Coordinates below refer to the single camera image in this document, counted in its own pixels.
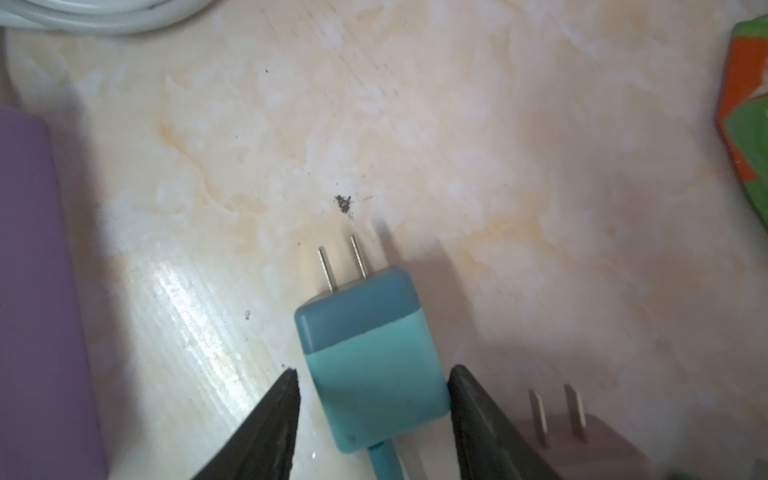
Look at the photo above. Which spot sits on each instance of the green snack packet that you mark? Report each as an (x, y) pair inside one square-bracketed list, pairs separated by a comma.
[(741, 116)]

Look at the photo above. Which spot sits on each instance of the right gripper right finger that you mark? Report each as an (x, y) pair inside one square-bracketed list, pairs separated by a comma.
[(488, 445)]

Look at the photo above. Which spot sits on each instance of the pink charger plug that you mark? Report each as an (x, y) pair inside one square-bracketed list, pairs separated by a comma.
[(579, 445)]

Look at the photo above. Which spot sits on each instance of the teal charger plug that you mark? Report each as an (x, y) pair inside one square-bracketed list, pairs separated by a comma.
[(372, 358)]

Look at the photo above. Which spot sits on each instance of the purple power strip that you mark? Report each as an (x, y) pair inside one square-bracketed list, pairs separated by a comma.
[(49, 420)]

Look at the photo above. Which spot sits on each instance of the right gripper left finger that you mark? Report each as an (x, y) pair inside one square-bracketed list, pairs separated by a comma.
[(263, 446)]

